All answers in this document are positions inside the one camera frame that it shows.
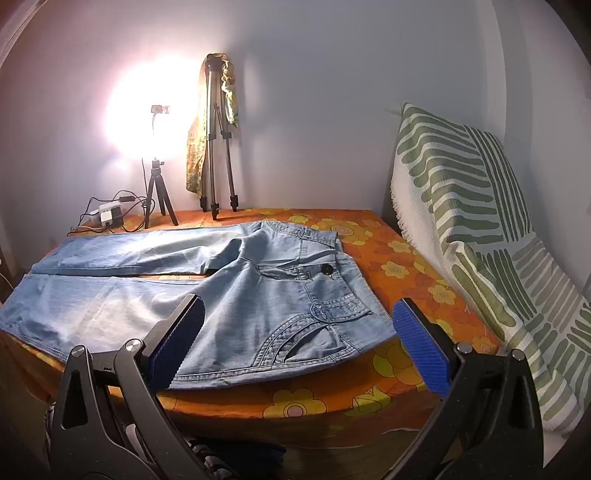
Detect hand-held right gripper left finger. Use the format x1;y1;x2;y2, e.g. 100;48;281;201
46;294;208;480

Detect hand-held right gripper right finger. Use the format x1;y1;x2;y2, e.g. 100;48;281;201
392;298;546;480

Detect light blue denim pants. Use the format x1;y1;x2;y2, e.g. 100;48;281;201
0;220;399;398

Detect orange floral bed sheet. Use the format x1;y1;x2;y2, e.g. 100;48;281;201
0;209;504;450

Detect small black tripod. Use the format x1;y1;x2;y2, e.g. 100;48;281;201
144;157;180;230

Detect green striped white blanket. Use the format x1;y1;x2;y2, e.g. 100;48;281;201
390;102;591;435

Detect yellow green patterned cloth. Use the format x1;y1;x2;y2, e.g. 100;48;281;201
185;54;242;195

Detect white charger with cables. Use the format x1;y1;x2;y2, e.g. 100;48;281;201
71;190;153;234

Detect bright ring light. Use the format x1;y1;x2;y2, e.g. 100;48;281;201
104;60;199;162

